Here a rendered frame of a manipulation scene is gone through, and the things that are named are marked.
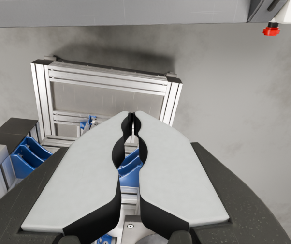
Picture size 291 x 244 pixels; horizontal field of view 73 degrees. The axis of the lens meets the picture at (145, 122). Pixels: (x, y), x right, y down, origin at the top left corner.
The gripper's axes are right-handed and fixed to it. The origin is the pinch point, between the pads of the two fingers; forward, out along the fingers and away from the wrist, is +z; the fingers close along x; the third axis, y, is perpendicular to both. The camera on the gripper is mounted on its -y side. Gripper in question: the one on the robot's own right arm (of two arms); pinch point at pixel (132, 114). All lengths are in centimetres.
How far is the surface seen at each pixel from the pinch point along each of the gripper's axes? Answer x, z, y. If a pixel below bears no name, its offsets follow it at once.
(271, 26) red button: 32, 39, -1
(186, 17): 8.7, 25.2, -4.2
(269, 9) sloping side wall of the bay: 20.8, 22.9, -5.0
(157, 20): 3.9, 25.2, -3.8
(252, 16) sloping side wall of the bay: 19.3, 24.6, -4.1
